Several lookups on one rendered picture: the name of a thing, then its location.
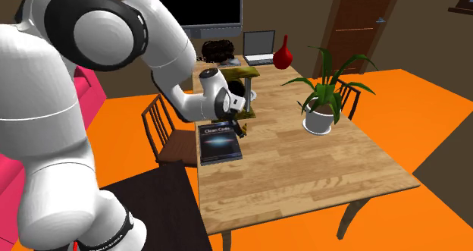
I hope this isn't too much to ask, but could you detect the grey open laptop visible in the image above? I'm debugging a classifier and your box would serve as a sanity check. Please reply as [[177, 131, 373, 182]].
[[242, 30, 277, 67]]

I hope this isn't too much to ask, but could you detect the dark slatted chair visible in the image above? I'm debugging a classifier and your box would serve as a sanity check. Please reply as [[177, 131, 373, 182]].
[[335, 79, 362, 121]]

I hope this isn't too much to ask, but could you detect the dark blue book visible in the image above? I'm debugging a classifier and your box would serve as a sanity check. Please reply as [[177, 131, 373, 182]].
[[197, 121, 244, 168]]

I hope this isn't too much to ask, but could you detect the red long-necked vase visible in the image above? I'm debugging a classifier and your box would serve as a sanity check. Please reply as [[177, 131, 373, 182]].
[[272, 34, 294, 71]]

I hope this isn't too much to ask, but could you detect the brown wooden chair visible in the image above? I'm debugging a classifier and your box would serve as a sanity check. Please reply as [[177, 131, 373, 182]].
[[141, 93, 199, 168]]

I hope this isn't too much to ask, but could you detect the green plant in white pot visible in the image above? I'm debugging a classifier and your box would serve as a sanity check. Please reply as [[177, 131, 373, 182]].
[[280, 45, 380, 136]]

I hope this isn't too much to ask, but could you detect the dark framed window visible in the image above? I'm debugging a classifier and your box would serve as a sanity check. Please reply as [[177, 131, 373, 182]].
[[447, 0, 473, 17]]

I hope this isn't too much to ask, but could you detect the light wooden table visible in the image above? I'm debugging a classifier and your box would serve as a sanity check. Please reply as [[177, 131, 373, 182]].
[[191, 53, 421, 251]]

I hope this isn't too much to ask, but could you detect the olive green stand with post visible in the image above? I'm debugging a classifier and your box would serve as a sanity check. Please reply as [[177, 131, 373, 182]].
[[217, 65, 261, 121]]

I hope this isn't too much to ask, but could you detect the pink sofa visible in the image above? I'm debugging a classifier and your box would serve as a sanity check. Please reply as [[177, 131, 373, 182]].
[[0, 65, 108, 251]]

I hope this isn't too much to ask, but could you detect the large black screen monitor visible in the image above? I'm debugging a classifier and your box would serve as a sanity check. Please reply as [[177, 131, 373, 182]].
[[130, 0, 244, 40]]

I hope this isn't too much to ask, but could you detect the dark robot stand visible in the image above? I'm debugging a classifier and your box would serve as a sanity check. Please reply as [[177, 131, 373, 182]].
[[99, 160, 214, 251]]

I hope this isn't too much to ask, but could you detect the black curly object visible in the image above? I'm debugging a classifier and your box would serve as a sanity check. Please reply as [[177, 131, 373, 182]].
[[200, 39, 236, 64]]

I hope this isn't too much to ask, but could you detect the brown wooden door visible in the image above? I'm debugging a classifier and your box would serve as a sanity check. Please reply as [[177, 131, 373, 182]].
[[312, 0, 405, 80]]

